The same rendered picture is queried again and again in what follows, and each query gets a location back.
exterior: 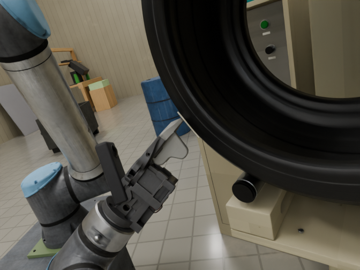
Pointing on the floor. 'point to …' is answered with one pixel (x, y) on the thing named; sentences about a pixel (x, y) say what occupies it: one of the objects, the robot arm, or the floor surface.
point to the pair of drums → (161, 106)
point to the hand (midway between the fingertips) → (175, 121)
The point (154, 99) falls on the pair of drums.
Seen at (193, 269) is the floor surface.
